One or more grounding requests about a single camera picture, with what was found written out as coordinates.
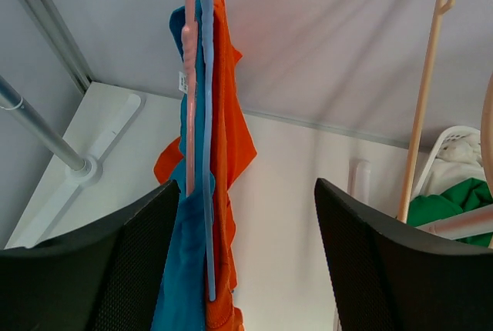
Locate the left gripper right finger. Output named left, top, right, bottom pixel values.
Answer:
left=314, top=178, right=492, bottom=330

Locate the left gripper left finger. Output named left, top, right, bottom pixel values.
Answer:
left=1, top=180, right=180, bottom=330

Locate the green t shirt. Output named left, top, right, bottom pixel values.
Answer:
left=407, top=179, right=492, bottom=247

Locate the beige plastic hanger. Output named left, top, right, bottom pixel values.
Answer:
left=397, top=0, right=492, bottom=239

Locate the orange t shirt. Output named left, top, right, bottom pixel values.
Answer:
left=153, top=0, right=258, bottom=331

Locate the light blue plastic hanger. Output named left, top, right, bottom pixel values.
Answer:
left=201, top=0, right=216, bottom=302

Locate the blue t shirt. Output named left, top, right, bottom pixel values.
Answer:
left=149, top=0, right=216, bottom=331

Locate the pink plastic hanger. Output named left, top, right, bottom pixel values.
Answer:
left=182, top=0, right=198, bottom=196

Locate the cream cloth in basket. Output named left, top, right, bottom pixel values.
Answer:
left=418, top=135, right=486, bottom=196

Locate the white plastic laundry basket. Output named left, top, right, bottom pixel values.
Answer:
left=411, top=125, right=486, bottom=199

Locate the metal clothes rack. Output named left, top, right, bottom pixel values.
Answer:
left=0, top=0, right=493, bottom=250

